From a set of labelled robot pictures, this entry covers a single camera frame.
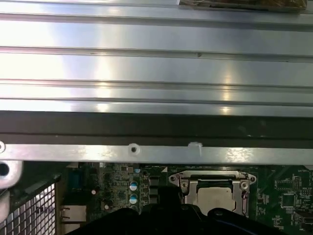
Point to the CPU socket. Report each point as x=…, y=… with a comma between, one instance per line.
x=174, y=178

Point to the metal socket cover frame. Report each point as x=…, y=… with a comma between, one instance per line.
x=190, y=193

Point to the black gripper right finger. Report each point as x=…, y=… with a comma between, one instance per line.
x=220, y=225

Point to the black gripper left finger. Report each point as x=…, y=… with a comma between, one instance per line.
x=137, y=222

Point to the silver-topped CPU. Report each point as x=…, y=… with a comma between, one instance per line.
x=215, y=198

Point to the silver network port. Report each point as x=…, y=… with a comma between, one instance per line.
x=73, y=213

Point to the blue video port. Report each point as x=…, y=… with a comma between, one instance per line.
x=76, y=180

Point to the silver blue-topped capacitor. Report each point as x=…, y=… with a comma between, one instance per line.
x=133, y=198
x=133, y=186

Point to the green motherboard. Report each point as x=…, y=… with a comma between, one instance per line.
x=269, y=195

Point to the brown base plate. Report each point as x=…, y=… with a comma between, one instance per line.
x=244, y=3

